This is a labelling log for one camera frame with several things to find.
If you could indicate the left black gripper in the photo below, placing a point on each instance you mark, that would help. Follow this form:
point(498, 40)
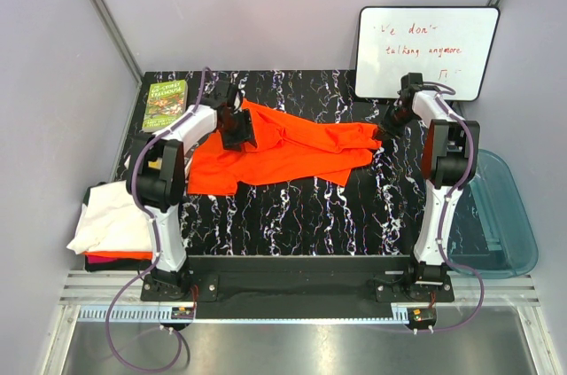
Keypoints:
point(244, 136)

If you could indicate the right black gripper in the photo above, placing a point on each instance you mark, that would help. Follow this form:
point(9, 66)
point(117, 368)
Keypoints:
point(386, 127)

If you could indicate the orange t shirt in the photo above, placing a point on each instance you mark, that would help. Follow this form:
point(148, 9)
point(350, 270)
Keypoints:
point(122, 255)
point(288, 148)

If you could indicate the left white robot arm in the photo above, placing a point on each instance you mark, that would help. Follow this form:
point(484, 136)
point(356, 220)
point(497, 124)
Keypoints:
point(157, 174)

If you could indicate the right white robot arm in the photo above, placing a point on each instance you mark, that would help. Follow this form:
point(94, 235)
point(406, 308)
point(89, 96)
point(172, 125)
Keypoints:
point(449, 161)

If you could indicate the yellow small book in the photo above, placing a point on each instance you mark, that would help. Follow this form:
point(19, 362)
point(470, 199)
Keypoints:
point(187, 163)

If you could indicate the green treehouse book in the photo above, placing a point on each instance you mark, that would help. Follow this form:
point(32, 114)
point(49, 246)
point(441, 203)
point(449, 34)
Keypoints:
point(165, 104)

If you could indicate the white dry erase board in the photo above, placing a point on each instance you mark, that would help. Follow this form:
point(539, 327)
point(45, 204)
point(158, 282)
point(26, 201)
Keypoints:
point(450, 45)

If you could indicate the black marbled table mat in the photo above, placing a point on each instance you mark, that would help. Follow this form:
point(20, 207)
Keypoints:
point(378, 212)

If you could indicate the teal plastic bin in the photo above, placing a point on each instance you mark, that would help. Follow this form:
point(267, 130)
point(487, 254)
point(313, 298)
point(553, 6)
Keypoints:
point(491, 231)

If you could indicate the white folded t shirt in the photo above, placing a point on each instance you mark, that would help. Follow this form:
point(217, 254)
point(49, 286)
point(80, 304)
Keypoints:
point(111, 223)

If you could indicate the orange folded t shirt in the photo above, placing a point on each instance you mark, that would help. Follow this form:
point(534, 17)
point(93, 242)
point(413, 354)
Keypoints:
point(122, 255)

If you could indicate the dark folded t shirt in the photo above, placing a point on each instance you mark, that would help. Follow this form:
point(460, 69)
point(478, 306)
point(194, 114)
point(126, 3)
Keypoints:
point(95, 264)

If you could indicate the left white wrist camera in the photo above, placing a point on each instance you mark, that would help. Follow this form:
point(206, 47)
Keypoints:
point(238, 101)

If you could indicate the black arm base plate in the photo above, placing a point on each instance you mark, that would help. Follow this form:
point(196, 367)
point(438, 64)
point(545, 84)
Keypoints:
point(380, 278)

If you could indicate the grey cable duct rail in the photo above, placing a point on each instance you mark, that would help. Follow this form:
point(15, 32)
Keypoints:
point(142, 314)

